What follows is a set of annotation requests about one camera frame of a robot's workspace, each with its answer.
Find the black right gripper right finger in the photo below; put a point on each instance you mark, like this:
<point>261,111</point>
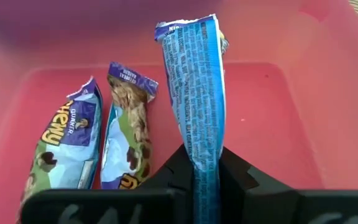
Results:
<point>291,207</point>

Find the pink plastic bin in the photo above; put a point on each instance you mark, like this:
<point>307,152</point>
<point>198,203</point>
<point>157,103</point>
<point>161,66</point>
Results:
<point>275,124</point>

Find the blue purple Quaker granola bar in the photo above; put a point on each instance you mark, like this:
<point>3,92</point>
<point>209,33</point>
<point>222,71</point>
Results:
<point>126,133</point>
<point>70,140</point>
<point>197,93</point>

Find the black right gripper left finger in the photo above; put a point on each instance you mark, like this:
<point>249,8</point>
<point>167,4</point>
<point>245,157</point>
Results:
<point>104,207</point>

